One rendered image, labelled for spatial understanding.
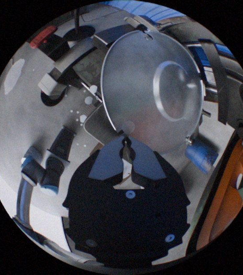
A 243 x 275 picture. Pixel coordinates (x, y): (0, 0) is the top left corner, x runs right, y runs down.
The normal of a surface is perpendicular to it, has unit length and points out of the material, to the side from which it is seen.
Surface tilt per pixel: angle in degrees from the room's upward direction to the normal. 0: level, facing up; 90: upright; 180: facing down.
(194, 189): 90
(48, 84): 0
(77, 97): 0
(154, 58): 0
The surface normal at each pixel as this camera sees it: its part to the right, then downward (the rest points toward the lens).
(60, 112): 0.33, 0.45
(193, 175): -0.61, -0.57
